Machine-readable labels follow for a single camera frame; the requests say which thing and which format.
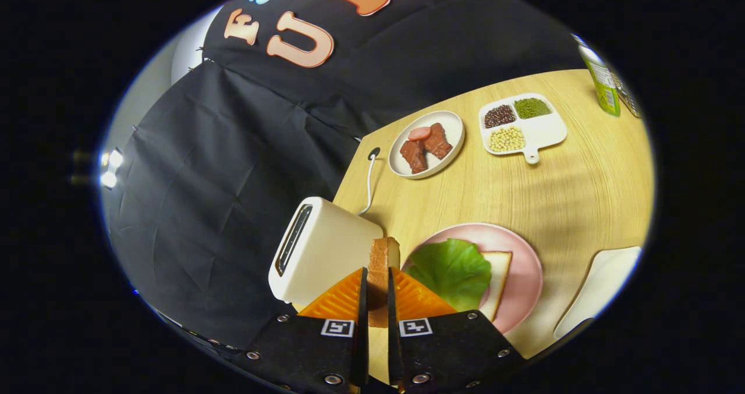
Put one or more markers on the pink ham slice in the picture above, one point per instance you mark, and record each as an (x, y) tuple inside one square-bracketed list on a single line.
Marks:
[(419, 133)]

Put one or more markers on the white square plate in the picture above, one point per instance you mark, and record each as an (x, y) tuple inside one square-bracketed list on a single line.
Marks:
[(599, 289)]

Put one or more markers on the silver bottle with green label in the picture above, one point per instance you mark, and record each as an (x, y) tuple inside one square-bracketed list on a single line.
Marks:
[(605, 88)]

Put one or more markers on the round white plate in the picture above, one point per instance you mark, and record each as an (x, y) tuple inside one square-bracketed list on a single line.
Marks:
[(454, 135)]

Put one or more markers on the pile of soybeans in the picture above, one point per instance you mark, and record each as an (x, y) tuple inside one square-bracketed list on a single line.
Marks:
[(506, 139)]

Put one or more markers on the green lettuce leaf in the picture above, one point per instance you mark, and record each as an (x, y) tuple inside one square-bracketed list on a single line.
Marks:
[(451, 272)]

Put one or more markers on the pile of red beans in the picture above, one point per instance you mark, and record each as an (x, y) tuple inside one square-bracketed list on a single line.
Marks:
[(500, 116)]

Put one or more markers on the white toaster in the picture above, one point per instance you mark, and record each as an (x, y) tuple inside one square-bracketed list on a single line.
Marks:
[(332, 248)]

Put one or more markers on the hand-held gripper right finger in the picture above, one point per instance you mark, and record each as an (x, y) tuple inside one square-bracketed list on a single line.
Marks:
[(394, 336)]

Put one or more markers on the pile of green beans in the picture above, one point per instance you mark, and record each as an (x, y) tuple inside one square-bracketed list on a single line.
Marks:
[(532, 108)]

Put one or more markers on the white divided dish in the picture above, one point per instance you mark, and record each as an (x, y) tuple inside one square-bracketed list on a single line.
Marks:
[(547, 132)]

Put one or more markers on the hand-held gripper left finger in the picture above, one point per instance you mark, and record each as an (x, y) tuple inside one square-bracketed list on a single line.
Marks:
[(363, 306)]

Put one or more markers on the black backdrop cloth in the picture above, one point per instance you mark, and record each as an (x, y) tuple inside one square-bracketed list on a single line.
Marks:
[(221, 178)]

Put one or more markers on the bright studio lamp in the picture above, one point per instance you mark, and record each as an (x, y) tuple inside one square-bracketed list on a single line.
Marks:
[(110, 170)]

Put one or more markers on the pink plate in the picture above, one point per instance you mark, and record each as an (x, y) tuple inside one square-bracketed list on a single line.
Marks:
[(524, 277)]

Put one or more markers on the toasted bread slice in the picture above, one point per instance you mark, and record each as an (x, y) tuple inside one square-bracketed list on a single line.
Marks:
[(381, 266)]

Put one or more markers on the white bread slice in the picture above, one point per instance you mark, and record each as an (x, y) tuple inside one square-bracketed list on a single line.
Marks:
[(499, 277)]

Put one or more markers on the brown meat piece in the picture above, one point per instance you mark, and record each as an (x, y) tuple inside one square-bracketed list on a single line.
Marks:
[(437, 142), (414, 156)]

